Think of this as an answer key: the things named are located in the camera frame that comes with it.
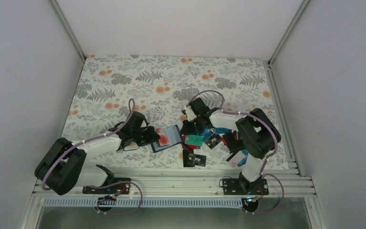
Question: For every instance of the dark blue card holder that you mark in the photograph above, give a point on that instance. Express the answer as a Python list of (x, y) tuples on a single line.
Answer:
[(169, 137)]

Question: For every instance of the teal card in pile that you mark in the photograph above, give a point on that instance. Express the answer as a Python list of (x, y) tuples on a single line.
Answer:
[(194, 140)]

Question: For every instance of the floral patterned table mat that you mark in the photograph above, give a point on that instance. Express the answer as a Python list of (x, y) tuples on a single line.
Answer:
[(161, 86)]

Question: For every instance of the black patterned card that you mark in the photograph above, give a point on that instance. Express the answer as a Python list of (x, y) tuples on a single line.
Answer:
[(213, 141)]

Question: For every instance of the aluminium rail frame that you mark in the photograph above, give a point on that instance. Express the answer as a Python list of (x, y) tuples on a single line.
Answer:
[(204, 183)]

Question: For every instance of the black card lower pile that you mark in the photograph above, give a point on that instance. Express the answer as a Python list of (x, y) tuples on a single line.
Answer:
[(192, 160)]

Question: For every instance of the grey slotted cable duct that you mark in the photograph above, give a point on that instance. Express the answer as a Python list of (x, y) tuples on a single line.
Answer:
[(150, 202)]

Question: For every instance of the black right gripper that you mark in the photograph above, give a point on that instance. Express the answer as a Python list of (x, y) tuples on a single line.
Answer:
[(186, 130)]

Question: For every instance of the blue card right pile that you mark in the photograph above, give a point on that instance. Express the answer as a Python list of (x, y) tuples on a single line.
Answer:
[(244, 159)]

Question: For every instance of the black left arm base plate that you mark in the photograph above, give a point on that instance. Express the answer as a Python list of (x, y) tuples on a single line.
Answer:
[(118, 185)]

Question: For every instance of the white floral VIP card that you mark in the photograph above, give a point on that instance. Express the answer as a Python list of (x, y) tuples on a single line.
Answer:
[(163, 140)]

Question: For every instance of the white card right pile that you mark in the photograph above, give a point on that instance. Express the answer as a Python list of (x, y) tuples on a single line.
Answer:
[(235, 158)]

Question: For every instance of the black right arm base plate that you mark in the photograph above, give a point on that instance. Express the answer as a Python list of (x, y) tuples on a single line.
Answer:
[(235, 186)]

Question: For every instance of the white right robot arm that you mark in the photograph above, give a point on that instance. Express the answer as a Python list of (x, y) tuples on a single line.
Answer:
[(258, 134)]

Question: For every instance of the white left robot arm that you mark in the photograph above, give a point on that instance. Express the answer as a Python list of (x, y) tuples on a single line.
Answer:
[(67, 164)]

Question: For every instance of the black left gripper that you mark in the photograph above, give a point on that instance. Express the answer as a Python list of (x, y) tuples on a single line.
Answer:
[(150, 136)]

